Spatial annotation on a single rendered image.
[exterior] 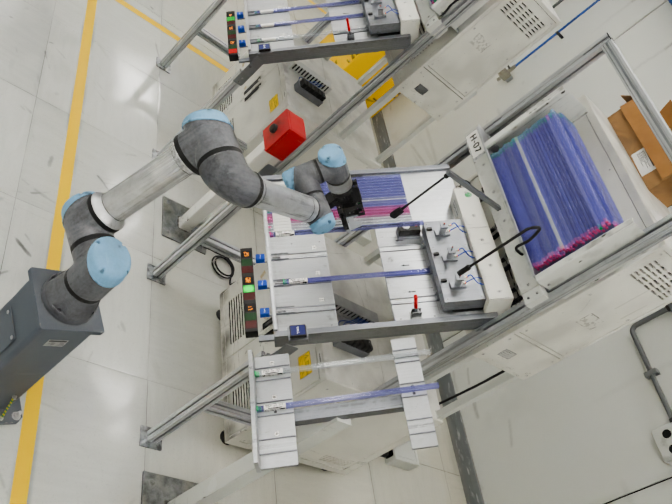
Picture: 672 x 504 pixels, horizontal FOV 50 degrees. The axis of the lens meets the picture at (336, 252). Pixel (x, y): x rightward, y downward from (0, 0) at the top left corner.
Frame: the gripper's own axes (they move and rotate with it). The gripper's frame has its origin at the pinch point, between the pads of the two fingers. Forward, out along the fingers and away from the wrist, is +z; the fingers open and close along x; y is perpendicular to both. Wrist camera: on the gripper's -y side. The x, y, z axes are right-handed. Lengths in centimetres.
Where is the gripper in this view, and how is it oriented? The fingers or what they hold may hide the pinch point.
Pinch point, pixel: (347, 228)
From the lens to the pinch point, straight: 236.0
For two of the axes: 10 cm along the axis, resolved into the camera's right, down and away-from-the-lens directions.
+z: 2.1, 6.0, 7.7
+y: 9.7, -2.3, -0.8
